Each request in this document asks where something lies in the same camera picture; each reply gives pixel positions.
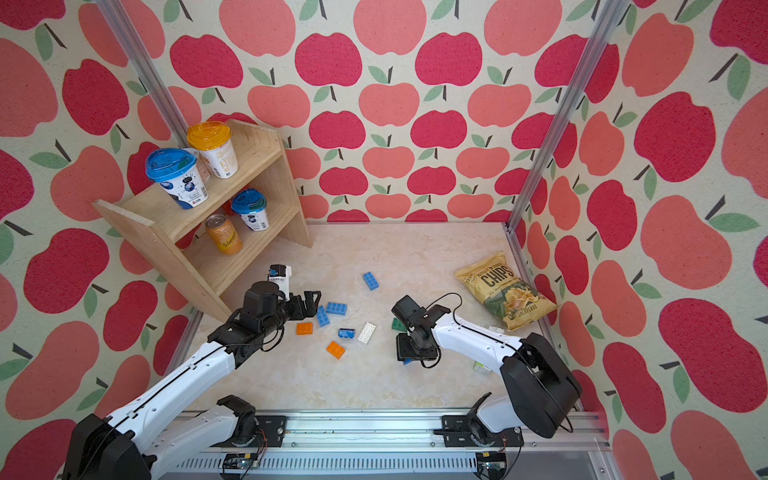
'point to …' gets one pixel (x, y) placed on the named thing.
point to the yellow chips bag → (514, 301)
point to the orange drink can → (224, 234)
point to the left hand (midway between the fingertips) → (310, 298)
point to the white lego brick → (367, 332)
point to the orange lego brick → (335, 349)
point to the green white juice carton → (481, 367)
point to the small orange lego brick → (305, 328)
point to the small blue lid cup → (251, 206)
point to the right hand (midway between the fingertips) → (408, 360)
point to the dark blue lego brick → (347, 333)
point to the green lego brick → (398, 325)
